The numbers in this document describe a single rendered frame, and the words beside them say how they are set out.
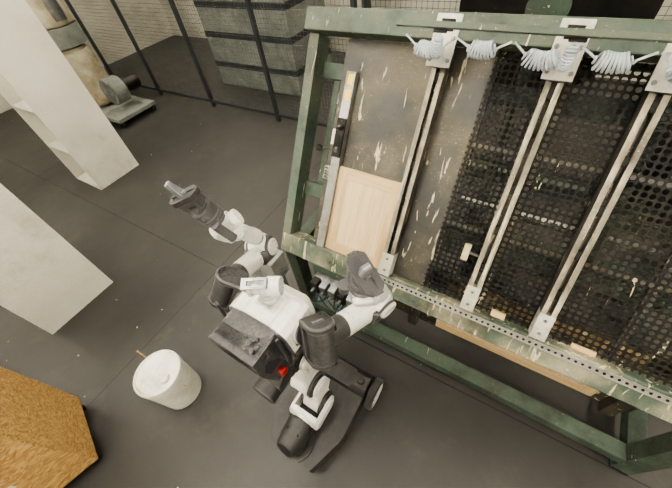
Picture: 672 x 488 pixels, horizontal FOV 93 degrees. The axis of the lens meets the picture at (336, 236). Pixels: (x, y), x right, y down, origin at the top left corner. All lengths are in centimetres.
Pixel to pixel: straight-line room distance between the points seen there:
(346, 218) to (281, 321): 88
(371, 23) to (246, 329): 138
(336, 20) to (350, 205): 88
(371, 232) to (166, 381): 158
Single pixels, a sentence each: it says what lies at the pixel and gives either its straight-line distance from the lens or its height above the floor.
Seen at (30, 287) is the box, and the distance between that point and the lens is 349.
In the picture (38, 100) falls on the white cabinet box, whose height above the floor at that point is 114.
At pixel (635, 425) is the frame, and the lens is 262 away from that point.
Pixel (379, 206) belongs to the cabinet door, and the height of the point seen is 118.
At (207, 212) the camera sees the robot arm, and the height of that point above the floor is 163.
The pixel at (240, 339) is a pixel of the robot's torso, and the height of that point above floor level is 141.
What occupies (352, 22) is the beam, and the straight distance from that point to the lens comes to 175.
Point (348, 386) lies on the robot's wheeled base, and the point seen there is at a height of 19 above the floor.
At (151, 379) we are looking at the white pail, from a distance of 252.
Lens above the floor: 235
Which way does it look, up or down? 48 degrees down
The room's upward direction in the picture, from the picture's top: 9 degrees counter-clockwise
